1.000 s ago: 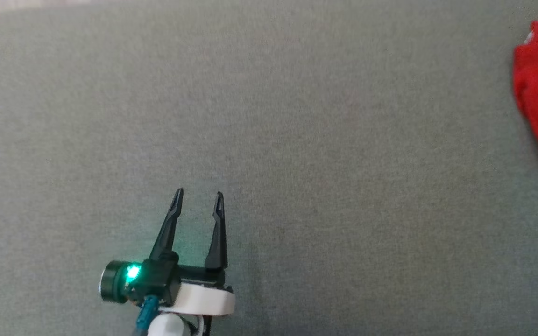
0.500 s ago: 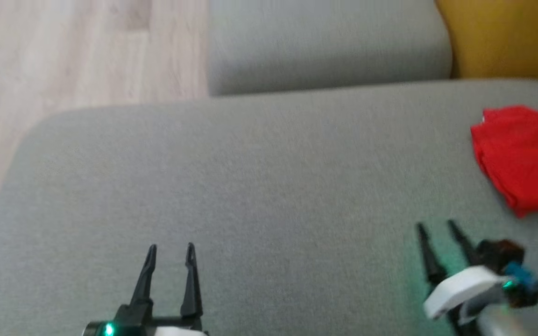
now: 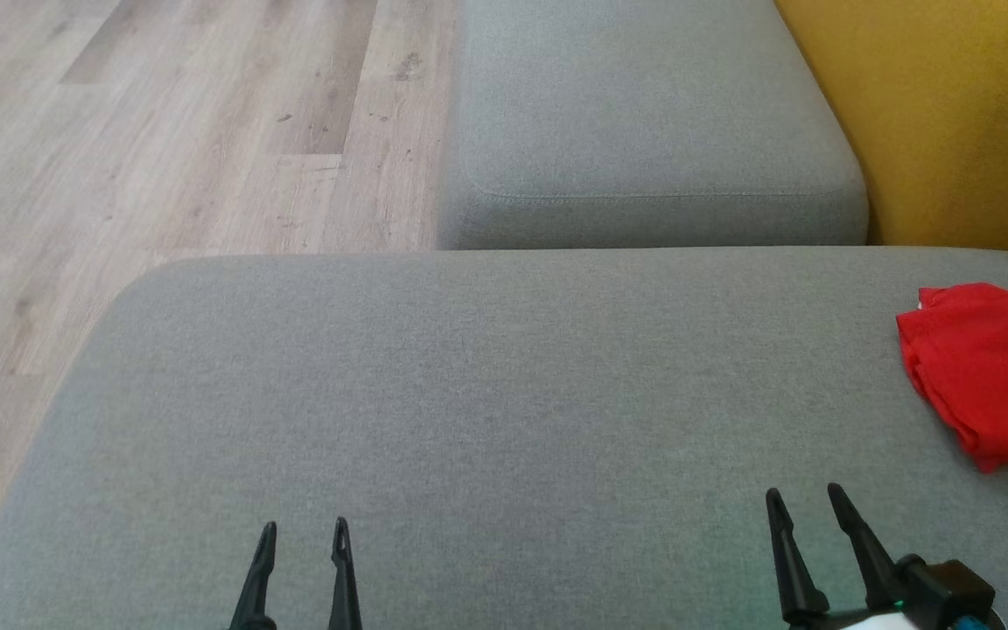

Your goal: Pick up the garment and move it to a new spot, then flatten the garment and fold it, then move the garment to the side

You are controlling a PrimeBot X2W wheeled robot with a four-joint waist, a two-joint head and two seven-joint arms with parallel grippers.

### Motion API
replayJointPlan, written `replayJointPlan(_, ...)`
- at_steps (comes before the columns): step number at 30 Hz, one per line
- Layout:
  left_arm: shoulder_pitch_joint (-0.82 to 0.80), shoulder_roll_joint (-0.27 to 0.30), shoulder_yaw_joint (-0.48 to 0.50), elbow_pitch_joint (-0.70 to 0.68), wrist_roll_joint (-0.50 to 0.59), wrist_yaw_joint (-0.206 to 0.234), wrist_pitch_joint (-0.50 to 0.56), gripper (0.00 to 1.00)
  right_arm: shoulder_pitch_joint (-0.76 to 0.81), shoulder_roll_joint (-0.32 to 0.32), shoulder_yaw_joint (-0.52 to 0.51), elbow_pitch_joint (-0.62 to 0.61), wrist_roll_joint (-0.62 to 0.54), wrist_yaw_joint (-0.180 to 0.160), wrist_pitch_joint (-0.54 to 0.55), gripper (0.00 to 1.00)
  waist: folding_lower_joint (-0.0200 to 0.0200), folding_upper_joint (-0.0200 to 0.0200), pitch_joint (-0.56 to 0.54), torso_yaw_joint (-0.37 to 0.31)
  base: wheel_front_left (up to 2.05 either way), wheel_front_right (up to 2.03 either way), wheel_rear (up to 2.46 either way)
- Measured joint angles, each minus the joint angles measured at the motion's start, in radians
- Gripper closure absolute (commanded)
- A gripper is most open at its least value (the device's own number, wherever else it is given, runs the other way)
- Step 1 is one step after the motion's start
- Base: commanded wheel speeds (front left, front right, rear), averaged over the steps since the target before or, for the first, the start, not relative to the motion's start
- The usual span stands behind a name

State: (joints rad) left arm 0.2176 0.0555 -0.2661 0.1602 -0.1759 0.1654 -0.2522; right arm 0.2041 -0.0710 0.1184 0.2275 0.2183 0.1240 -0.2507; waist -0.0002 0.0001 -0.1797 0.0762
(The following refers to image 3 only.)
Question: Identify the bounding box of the red and white jersey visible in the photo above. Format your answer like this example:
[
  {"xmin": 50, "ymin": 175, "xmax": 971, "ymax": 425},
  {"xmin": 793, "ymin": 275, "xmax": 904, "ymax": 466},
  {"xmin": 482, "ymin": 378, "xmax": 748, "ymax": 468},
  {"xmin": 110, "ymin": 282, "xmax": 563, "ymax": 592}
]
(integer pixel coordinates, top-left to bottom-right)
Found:
[{"xmin": 895, "ymin": 282, "xmax": 1008, "ymax": 474}]

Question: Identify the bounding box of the small grey sofa cushion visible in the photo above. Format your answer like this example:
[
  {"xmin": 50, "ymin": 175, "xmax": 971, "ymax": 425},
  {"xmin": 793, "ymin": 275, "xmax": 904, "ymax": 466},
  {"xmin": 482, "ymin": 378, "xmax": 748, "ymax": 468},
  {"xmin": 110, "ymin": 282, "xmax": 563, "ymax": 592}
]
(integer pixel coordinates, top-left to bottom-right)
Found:
[{"xmin": 437, "ymin": 0, "xmax": 871, "ymax": 252}]

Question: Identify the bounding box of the large grey ottoman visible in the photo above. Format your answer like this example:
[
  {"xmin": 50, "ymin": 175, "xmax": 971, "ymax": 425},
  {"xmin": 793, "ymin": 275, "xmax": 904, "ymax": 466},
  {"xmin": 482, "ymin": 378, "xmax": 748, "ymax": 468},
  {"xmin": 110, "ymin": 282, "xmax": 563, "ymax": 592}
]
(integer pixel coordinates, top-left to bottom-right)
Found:
[{"xmin": 0, "ymin": 247, "xmax": 1008, "ymax": 630}]

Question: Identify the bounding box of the white and dark right gripper body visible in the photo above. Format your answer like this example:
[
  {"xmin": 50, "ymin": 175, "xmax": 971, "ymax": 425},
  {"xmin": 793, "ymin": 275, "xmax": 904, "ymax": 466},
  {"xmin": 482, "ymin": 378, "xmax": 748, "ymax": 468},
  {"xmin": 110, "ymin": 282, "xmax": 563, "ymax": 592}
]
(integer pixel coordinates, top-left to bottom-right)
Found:
[{"xmin": 787, "ymin": 553, "xmax": 1008, "ymax": 630}]

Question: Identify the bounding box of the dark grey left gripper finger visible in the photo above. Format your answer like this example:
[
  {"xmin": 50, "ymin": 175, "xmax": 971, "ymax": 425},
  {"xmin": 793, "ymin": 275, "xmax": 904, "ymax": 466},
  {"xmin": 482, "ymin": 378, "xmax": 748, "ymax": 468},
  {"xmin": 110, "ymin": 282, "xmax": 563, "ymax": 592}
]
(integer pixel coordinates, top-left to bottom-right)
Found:
[
  {"xmin": 328, "ymin": 515, "xmax": 364, "ymax": 630},
  {"xmin": 227, "ymin": 521, "xmax": 279, "ymax": 630}
]

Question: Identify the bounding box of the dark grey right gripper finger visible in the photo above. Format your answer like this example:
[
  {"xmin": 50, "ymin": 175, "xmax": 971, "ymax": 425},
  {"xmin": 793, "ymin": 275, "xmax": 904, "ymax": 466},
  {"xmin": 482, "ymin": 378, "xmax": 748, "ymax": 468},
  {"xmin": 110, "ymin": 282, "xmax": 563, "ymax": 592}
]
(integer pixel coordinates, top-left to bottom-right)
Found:
[
  {"xmin": 764, "ymin": 487, "xmax": 831, "ymax": 626},
  {"xmin": 826, "ymin": 482, "xmax": 905, "ymax": 613}
]

